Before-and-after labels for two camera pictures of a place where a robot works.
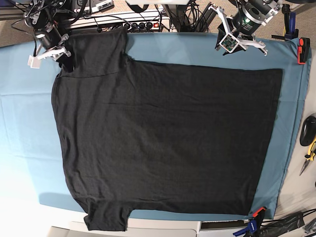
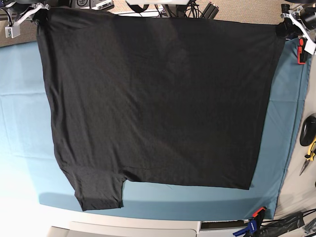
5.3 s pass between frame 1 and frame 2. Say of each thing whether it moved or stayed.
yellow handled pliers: stayed
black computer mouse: stayed
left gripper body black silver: moved
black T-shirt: moved
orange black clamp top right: stayed
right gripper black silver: moved
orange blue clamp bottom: stayed
